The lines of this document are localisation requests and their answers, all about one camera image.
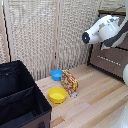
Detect colourful snack box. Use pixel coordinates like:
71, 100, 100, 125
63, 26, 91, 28
60, 69, 80, 98

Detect dark wooden drawer cabinet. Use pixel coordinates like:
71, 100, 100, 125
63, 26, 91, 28
87, 9, 128, 84

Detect blue bowl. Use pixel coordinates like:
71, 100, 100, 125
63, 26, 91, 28
50, 69, 64, 82

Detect yellow bowl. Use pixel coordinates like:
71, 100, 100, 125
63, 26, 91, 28
47, 86, 69, 104

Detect small grey white cup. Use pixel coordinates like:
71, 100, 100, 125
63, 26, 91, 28
71, 92, 78, 99

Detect black fabric storage bin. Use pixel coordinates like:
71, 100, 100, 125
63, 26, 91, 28
0, 59, 53, 128

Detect metal drawer handle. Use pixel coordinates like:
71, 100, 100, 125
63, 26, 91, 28
96, 54, 118, 64

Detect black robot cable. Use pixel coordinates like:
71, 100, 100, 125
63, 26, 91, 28
111, 5, 127, 16

